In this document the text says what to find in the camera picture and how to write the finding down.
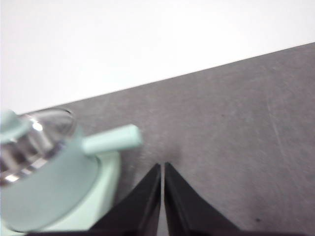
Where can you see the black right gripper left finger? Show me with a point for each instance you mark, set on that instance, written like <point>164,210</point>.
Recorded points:
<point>137,211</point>

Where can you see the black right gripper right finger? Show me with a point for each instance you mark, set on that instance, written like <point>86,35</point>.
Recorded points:
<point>187,211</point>

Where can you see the glass lid with green knob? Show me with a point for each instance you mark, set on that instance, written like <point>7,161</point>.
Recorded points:
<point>13,125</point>

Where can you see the mint green breakfast machine base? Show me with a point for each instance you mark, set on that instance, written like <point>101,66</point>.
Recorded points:
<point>101,194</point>

